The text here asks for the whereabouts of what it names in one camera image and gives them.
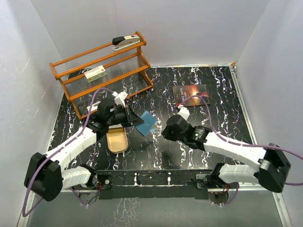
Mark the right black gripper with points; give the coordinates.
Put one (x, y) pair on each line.
(166, 134)

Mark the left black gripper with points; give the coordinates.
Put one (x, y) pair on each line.
(134, 119)

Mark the blue leather card holder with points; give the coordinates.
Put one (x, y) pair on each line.
(149, 121)

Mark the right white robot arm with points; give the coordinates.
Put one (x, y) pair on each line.
(267, 166)

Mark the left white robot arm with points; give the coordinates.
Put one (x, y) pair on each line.
(48, 173)

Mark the white card on rack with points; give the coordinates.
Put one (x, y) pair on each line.
(93, 107)

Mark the dark book with sunset cover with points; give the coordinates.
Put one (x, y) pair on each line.
(191, 95)

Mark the orange wooden three-tier rack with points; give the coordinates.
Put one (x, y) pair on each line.
(119, 65)

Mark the green and white small box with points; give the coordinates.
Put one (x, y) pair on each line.
(95, 73)

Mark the black and beige stapler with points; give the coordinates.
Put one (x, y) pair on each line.
(122, 42)

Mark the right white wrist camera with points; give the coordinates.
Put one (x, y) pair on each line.
(183, 112)

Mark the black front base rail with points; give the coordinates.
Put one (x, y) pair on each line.
(118, 184)

